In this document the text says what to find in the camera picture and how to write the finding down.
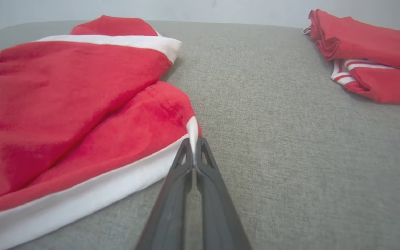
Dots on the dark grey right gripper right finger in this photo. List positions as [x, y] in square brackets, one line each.
[217, 215]

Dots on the red shorts with white band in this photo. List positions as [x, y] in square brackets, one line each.
[64, 114]

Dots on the red shirt with striped trim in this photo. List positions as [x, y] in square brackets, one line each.
[377, 48]

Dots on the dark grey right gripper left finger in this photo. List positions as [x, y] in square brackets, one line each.
[170, 208]

